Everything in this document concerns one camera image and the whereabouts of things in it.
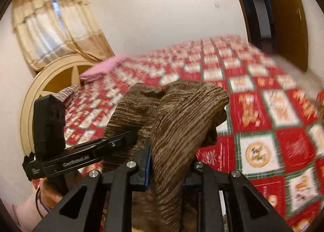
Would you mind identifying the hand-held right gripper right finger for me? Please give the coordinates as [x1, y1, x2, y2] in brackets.
[181, 161, 294, 232]

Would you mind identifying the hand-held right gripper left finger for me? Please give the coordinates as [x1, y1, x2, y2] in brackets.
[32, 136, 152, 232]

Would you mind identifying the brown knitted sweater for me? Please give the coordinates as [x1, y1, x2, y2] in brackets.
[102, 80, 230, 232]

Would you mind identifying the pink pillow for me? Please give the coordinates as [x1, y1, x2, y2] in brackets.
[79, 55, 128, 82]

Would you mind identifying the dark door frame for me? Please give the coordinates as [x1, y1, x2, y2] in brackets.
[225, 0, 254, 42]

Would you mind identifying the beige curtain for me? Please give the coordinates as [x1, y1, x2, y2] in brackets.
[11, 0, 114, 71]

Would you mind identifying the person's left hand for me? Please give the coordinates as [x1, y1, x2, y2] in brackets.
[38, 177, 65, 213]

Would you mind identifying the purple cord bracelet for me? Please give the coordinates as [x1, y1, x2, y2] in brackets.
[35, 188, 51, 218]

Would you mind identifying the person's left forearm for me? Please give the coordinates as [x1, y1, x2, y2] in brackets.
[5, 191, 48, 232]

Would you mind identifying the brown wooden door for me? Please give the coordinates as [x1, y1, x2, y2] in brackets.
[256, 0, 309, 71]

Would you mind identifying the striped pillow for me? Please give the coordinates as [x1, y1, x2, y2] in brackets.
[54, 84, 81, 103]

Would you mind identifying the cream round headboard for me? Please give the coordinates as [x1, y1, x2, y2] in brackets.
[20, 53, 102, 156]

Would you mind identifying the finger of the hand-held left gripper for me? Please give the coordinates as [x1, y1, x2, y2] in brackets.
[102, 130, 139, 153]

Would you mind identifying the red checkered printed blanket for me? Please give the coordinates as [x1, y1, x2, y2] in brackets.
[58, 35, 324, 232]

